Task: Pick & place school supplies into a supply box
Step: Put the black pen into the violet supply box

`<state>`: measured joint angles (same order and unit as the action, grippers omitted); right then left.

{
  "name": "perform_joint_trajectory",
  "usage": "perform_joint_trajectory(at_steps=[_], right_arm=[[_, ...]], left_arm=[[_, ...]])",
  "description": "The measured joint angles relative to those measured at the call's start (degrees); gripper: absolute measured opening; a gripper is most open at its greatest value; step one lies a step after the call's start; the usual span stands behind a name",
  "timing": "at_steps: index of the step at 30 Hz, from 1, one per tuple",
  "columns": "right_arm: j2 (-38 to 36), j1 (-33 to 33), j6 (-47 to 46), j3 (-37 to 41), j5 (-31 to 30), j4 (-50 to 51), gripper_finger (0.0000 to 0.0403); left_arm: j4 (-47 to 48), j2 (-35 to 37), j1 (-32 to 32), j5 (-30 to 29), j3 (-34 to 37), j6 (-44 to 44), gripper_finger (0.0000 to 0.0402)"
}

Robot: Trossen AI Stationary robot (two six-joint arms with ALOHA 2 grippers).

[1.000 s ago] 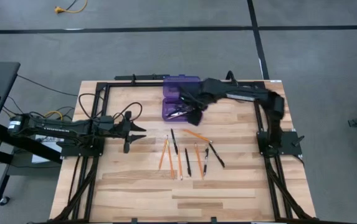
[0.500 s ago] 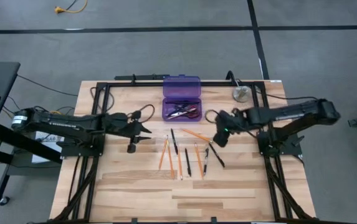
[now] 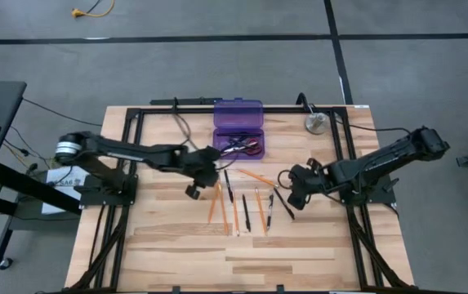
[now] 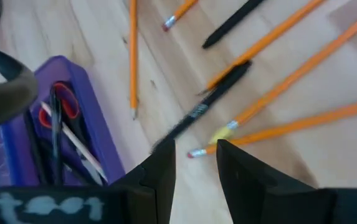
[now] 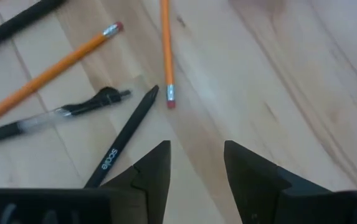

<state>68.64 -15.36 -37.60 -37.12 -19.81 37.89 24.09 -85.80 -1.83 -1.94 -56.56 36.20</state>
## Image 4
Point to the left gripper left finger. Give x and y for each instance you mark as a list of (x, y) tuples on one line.
[(153, 193)]

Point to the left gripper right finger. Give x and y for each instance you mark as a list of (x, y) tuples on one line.
[(253, 186)]

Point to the orange pencil red eraser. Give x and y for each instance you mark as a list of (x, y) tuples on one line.
[(133, 62), (290, 127), (259, 46), (178, 14)]

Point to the purple plastic supply box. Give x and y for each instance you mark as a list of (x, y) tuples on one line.
[(100, 124)]

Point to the black pen silver print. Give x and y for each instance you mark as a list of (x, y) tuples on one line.
[(209, 99)]

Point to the long slim black pen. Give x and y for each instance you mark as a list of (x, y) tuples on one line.
[(55, 133)]

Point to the orange pencil yellow eraser cap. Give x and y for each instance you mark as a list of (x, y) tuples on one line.
[(290, 77)]

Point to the black marker pen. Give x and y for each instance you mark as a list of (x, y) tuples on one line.
[(36, 146), (228, 25)]

